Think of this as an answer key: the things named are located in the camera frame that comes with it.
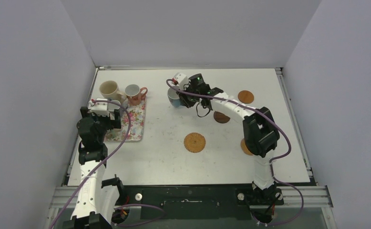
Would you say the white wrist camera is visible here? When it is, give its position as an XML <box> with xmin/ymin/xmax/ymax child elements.
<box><xmin>87</xmin><ymin>98</ymin><xmax>110</xmax><ymax>117</ymax></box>
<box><xmin>172</xmin><ymin>73</ymin><xmax>189</xmax><ymax>91</ymax></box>

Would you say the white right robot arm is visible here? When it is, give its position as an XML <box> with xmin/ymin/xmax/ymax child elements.
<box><xmin>172</xmin><ymin>73</ymin><xmax>280</xmax><ymax>204</ymax></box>

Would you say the blue mug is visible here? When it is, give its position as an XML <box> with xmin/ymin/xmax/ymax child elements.
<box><xmin>167</xmin><ymin>88</ymin><xmax>181</xmax><ymax>108</ymax></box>

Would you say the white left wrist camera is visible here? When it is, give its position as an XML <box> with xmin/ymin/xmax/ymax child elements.
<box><xmin>87</xmin><ymin>98</ymin><xmax>110</xmax><ymax>117</ymax></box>

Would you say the floral rectangular tray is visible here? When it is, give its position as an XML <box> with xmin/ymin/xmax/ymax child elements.
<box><xmin>104</xmin><ymin>100</ymin><xmax>146</xmax><ymax>142</ymax></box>

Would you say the pink mug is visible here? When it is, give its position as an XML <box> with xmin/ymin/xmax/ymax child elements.
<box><xmin>124</xmin><ymin>84</ymin><xmax>148</xmax><ymax>106</ymax></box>

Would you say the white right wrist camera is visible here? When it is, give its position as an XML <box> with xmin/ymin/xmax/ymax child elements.
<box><xmin>172</xmin><ymin>73</ymin><xmax>189</xmax><ymax>91</ymax></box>

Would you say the woven rattan coaster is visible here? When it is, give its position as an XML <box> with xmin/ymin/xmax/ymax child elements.
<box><xmin>240</xmin><ymin>138</ymin><xmax>253</xmax><ymax>156</ymax></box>
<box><xmin>184</xmin><ymin>132</ymin><xmax>206</xmax><ymax>153</ymax></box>

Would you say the small white cup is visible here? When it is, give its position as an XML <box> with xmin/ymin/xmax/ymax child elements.
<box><xmin>107</xmin><ymin>100</ymin><xmax>123</xmax><ymax>116</ymax></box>

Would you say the dark walnut wooden coaster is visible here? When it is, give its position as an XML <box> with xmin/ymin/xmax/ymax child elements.
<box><xmin>213</xmin><ymin>111</ymin><xmax>230</xmax><ymax>124</ymax></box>

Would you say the large cream mug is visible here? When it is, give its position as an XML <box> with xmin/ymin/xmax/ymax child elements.
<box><xmin>99</xmin><ymin>81</ymin><xmax>127</xmax><ymax>102</ymax></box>

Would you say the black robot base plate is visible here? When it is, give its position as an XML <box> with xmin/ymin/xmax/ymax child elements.
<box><xmin>121</xmin><ymin>183</ymin><xmax>284</xmax><ymax>220</ymax></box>

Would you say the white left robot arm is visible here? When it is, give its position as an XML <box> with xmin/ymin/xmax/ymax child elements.
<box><xmin>62</xmin><ymin>107</ymin><xmax>126</xmax><ymax>229</ymax></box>

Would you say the aluminium table frame rail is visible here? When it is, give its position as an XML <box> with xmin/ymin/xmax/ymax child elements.
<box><xmin>50</xmin><ymin>186</ymin><xmax>333</xmax><ymax>208</ymax></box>

